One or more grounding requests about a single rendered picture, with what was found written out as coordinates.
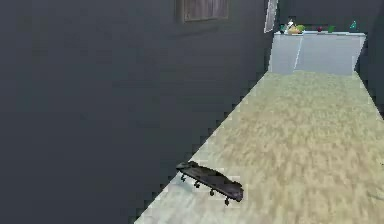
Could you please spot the teal small bottle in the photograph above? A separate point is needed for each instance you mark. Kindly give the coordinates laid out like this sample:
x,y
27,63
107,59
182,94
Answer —
x,y
282,28

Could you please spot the green round object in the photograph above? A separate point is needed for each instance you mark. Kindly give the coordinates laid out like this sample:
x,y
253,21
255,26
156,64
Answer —
x,y
300,28

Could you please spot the yellow fruit pile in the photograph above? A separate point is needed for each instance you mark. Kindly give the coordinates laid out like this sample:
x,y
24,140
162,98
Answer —
x,y
293,30

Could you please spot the green cup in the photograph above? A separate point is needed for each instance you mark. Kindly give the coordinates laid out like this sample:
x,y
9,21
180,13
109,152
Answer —
x,y
331,29

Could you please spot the white framed wall picture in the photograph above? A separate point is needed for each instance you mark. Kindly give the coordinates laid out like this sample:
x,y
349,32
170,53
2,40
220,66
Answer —
x,y
270,15

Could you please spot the teal cone shaped object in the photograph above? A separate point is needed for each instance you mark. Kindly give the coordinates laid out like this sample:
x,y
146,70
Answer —
x,y
353,25

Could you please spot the small red ball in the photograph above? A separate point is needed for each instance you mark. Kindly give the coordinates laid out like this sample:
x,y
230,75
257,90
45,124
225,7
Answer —
x,y
319,29

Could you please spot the brown framed wall picture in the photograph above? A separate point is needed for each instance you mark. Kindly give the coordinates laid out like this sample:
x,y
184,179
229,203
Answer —
x,y
205,9

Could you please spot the pale grey cupboard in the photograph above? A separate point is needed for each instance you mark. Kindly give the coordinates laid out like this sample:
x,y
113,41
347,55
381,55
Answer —
x,y
316,52

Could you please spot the black skateboard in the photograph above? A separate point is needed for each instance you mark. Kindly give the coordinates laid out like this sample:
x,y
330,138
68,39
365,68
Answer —
x,y
210,179

